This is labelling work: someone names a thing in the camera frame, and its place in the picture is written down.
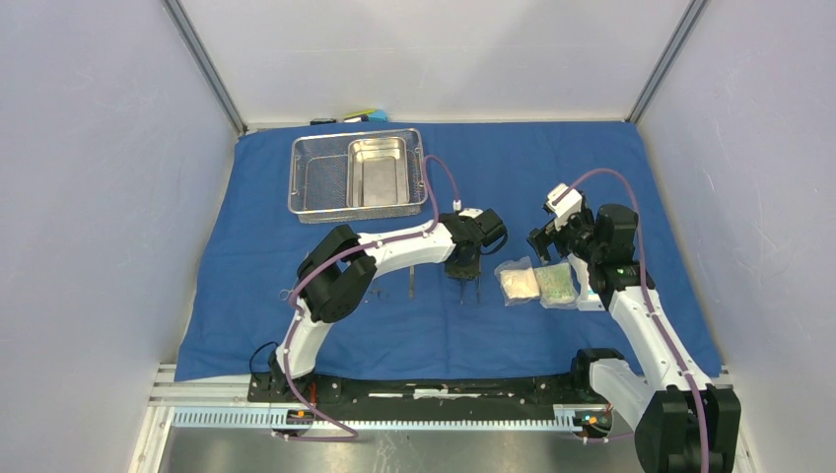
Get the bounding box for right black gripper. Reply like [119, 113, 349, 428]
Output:
[525, 205, 603, 265]

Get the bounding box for white blue box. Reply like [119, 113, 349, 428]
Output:
[568, 254, 604, 311]

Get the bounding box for green printed packet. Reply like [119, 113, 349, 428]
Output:
[533, 262, 578, 309]

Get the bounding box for beige gauze packet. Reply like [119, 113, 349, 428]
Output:
[494, 256, 541, 306]

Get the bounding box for steel scalpel handle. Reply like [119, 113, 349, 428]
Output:
[408, 265, 416, 301]

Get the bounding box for blue surgical drape cloth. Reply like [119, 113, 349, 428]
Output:
[175, 122, 722, 381]

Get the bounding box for stainless steel instrument tray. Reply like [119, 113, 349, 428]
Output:
[347, 136, 410, 208]

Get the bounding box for wire mesh steel basket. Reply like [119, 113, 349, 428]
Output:
[288, 128, 428, 224]

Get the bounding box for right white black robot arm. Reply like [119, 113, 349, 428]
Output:
[527, 198, 741, 472]

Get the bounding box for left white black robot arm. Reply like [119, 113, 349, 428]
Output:
[254, 209, 508, 402]

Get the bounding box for white blue wedge block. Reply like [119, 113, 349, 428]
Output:
[368, 109, 388, 122]

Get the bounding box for yellow green block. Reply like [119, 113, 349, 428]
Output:
[342, 108, 378, 122]

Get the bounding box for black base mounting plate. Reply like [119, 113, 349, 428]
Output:
[246, 372, 636, 423]

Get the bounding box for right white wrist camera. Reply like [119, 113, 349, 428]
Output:
[545, 183, 584, 231]

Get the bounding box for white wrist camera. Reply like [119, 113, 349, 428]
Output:
[458, 208, 483, 219]
[545, 183, 584, 231]

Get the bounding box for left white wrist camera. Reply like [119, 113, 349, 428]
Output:
[458, 208, 483, 219]

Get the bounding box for aluminium frame rail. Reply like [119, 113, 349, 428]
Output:
[148, 364, 740, 411]

